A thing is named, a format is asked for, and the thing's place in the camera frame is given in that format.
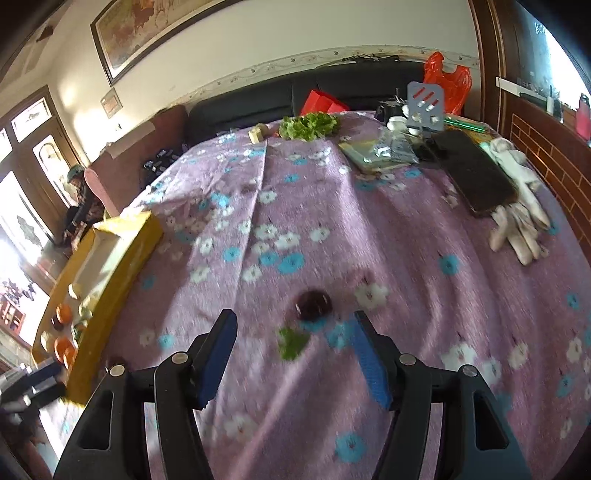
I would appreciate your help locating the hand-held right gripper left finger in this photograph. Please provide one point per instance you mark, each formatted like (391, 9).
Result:
(217, 364)

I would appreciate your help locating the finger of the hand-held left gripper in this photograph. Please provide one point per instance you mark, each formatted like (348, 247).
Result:
(44, 370)
(46, 394)

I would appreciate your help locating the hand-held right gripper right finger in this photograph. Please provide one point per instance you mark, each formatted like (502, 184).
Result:
(371, 364)

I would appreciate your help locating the dark red plum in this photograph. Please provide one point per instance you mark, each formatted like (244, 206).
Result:
(57, 323)
(314, 304)

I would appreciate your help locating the yellow cardboard box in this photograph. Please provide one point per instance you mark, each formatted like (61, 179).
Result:
(124, 272)

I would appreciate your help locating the small green lettuce piece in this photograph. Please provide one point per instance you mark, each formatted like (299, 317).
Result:
(293, 344)

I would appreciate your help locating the purple floral tablecloth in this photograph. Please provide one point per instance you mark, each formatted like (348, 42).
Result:
(323, 240)

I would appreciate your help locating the white work glove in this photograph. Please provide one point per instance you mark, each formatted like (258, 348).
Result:
(517, 175)
(517, 240)

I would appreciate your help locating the black smartphone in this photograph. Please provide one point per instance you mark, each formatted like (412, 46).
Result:
(475, 175)

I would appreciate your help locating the brown glazed wooden door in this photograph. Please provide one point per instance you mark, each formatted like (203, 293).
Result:
(41, 152)

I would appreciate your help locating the clear plastic packet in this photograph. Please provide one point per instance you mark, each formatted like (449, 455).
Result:
(397, 147)

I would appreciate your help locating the pink armchair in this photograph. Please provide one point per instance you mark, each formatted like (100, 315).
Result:
(138, 143)

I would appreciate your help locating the green lettuce bunch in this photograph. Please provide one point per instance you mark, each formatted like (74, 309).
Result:
(308, 127)

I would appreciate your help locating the green packet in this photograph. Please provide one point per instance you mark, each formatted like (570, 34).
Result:
(464, 124)

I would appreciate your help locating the black leather sofa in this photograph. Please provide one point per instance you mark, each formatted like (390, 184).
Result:
(240, 106)

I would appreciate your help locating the grey phone stand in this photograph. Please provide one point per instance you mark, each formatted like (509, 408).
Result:
(425, 106)

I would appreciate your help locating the red paper box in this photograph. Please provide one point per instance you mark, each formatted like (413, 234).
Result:
(321, 102)

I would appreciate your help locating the brown wooden cabinet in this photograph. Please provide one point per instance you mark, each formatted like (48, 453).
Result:
(554, 147)

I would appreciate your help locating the red plastic bag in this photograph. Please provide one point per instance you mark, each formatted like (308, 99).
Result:
(445, 83)

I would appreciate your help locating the white bottle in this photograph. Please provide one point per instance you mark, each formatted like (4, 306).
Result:
(549, 101)

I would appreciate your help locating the pink bottle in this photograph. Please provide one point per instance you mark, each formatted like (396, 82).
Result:
(584, 115)

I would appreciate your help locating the small wall plaque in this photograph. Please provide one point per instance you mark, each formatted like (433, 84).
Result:
(111, 102)

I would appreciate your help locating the framed wall painting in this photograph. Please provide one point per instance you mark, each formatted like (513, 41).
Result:
(138, 27)

